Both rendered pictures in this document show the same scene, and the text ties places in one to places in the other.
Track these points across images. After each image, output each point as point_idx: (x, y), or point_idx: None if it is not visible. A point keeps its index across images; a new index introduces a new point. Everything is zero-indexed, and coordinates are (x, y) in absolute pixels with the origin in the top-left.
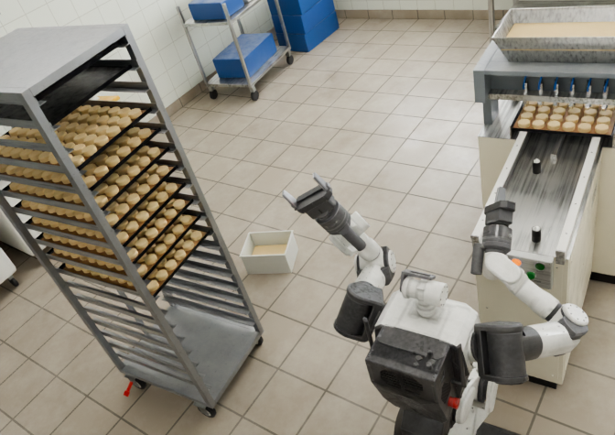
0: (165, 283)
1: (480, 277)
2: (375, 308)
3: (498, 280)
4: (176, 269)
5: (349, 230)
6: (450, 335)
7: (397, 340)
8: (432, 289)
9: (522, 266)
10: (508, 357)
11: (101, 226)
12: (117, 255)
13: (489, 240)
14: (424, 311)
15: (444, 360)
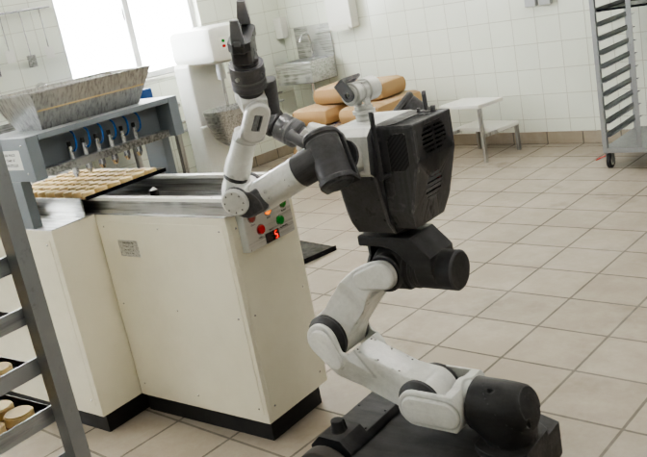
0: (31, 403)
1: (241, 267)
2: (344, 137)
3: (254, 260)
4: (6, 395)
5: (273, 76)
6: (401, 111)
7: (395, 120)
8: (369, 77)
9: (271, 214)
10: (429, 107)
11: (7, 175)
12: (29, 261)
13: (294, 122)
14: (374, 108)
15: (427, 110)
